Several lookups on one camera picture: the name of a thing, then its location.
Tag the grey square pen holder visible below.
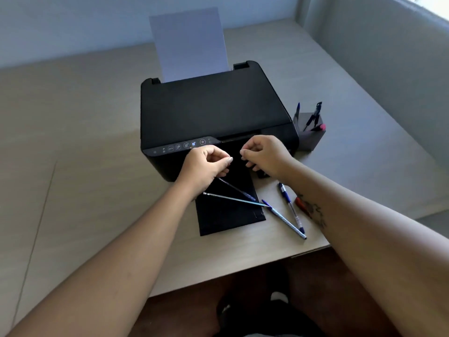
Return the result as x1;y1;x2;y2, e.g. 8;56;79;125
293;112;328;152

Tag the blue white striped pen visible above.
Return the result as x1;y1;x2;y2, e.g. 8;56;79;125
261;199;308;240

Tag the clear pen with blue cap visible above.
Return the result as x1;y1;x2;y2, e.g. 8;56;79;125
279;182;306;235

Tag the white paper sheet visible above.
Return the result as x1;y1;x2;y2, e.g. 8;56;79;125
149;7;233;83

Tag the black printer output tray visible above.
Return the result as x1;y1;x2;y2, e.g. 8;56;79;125
195;140;266;237

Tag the person's black trouser leg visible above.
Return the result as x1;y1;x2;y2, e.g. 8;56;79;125
213;263;328;337

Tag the thin clear pen refill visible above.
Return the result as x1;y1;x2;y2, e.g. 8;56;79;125
203;192;271;208

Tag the black inkjet printer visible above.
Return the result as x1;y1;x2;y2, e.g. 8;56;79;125
140;60;300;183

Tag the black drawing compass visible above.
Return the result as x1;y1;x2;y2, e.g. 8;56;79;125
303;102;323;132

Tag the person's left hand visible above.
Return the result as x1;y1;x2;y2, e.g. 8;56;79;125
175;145;234;201

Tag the dark blue pen barrel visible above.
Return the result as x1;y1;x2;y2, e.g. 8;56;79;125
215;176;257;202

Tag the person's left forearm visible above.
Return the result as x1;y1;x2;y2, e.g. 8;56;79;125
5;179;211;337

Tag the person's right forearm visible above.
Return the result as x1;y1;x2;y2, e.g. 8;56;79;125
277;160;449;337

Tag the person's right hand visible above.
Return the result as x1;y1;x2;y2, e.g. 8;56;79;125
240;135;299;180

